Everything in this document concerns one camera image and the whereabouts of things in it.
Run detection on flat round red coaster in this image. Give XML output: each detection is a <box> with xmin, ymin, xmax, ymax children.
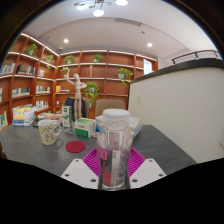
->
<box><xmin>65</xmin><ymin>140</ymin><xmax>87</xmax><ymax>154</ymax></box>

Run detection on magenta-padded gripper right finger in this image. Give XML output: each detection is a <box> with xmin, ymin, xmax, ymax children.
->
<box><xmin>127</xmin><ymin>147</ymin><xmax>167</xmax><ymax>190</ymax></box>

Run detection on black railing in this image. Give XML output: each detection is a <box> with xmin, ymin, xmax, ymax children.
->
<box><xmin>171</xmin><ymin>49</ymin><xmax>223</xmax><ymax>65</ymax></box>

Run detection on ceiling lights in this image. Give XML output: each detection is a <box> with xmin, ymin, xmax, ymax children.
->
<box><xmin>63</xmin><ymin>0</ymin><xmax>154</xmax><ymax>48</ymax></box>

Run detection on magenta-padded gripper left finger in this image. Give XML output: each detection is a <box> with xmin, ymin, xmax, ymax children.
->
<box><xmin>60</xmin><ymin>147</ymin><xmax>102</xmax><ymax>190</ymax></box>

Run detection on beige upholstered chair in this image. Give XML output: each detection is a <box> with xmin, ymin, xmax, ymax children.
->
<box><xmin>94</xmin><ymin>98</ymin><xmax>127</xmax><ymax>118</ymax></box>

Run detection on wooden bookshelf unit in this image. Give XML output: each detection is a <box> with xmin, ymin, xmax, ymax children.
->
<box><xmin>0</xmin><ymin>32</ymin><xmax>158</xmax><ymax>134</ymax></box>

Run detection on stack of colourful books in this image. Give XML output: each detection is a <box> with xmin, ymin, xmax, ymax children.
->
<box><xmin>11</xmin><ymin>104</ymin><xmax>37</xmax><ymax>128</ymax></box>

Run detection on small green white box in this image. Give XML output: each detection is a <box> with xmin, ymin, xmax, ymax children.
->
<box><xmin>74</xmin><ymin>117</ymin><xmax>96</xmax><ymax>139</ymax></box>

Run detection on yellow striped cartoon mug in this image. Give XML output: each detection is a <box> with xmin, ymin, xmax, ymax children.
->
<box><xmin>37</xmin><ymin>119</ymin><xmax>63</xmax><ymax>146</ymax></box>

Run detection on clear plastic water bottle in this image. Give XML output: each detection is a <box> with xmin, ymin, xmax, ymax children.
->
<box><xmin>95</xmin><ymin>108</ymin><xmax>134</xmax><ymax>192</ymax></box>

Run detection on wooden artist mannequin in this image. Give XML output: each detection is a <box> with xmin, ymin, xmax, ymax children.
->
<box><xmin>65</xmin><ymin>70</ymin><xmax>88</xmax><ymax>122</ymax></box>

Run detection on dark flat book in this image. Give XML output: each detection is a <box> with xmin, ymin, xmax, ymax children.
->
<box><xmin>35</xmin><ymin>112</ymin><xmax>64</xmax><ymax>123</ymax></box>

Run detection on dark blue chair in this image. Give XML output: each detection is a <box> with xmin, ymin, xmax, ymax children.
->
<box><xmin>63</xmin><ymin>96</ymin><xmax>90</xmax><ymax>119</ymax></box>

